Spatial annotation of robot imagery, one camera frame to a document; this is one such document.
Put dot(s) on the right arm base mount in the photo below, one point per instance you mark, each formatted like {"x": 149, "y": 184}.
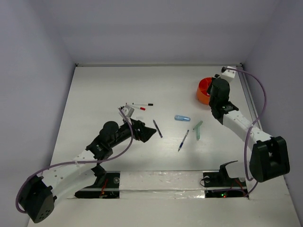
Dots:
{"x": 218, "y": 184}

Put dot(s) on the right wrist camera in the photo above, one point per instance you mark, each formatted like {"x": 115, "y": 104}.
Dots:
{"x": 228, "y": 73}

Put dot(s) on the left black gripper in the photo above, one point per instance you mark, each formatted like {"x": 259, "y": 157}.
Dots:
{"x": 144, "y": 132}

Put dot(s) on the silver taped front rail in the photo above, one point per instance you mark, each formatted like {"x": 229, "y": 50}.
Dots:
{"x": 161, "y": 185}

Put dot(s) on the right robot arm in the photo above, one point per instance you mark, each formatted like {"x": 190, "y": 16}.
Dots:
{"x": 269, "y": 156}

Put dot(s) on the orange round pen holder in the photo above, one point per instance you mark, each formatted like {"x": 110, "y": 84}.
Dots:
{"x": 201, "y": 93}

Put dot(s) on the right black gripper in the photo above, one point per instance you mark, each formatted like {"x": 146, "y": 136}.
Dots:
{"x": 212, "y": 81}

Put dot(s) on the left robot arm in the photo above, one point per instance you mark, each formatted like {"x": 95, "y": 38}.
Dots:
{"x": 43, "y": 190}

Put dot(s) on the black cap white marker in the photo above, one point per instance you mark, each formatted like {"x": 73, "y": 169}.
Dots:
{"x": 140, "y": 104}

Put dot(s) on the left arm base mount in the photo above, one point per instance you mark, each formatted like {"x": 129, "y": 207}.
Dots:
{"x": 105, "y": 186}

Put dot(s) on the blue ballpoint pen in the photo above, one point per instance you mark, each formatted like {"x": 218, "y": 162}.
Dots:
{"x": 181, "y": 144}

